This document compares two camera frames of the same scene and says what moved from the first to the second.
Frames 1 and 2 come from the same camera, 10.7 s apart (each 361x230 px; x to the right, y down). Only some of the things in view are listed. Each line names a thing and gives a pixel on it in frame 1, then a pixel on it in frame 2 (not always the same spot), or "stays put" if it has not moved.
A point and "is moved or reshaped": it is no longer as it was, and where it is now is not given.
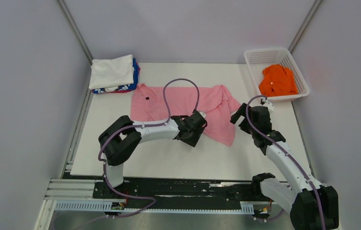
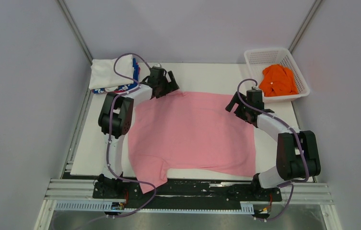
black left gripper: [192, 141] → [171, 86]
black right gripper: [240, 111] → [236, 100]
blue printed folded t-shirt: [125, 87] stays put
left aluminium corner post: [77, 32] stays put
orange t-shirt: [276, 80] stays put
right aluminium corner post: [304, 26] stays put
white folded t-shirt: [106, 73] stays put
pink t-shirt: [216, 104] is moved or reshaped
